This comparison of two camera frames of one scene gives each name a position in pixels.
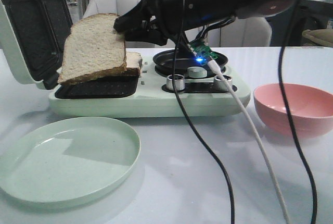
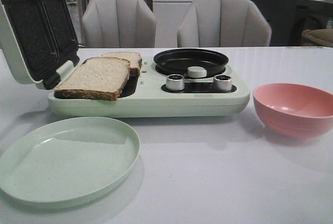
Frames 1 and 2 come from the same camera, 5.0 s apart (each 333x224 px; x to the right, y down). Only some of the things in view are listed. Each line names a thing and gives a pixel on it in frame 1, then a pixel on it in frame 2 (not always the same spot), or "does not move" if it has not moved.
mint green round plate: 66,161 does not move
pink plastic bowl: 311,109 does not move
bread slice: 92,46 to 101,78
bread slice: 133,62 does not move
